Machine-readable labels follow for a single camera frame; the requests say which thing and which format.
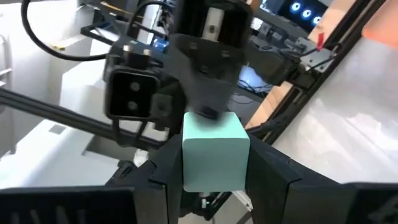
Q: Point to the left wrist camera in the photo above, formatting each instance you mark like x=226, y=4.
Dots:
x=133, y=93

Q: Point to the mint cube block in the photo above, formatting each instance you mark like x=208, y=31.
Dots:
x=214, y=155

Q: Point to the white work surface sheet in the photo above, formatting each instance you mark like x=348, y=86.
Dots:
x=342, y=124

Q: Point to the black computer with blue lights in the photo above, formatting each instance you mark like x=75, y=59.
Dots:
x=306, y=12

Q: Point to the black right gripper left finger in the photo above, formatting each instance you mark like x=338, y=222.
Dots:
x=93, y=205

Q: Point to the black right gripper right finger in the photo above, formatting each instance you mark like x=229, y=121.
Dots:
x=311, y=202

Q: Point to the metal frame bracket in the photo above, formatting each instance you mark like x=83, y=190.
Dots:
x=314, y=57

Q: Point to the black aluminium table frame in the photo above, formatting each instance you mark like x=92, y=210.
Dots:
x=306, y=93

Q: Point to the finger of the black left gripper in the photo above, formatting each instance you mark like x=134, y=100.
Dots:
x=208, y=81

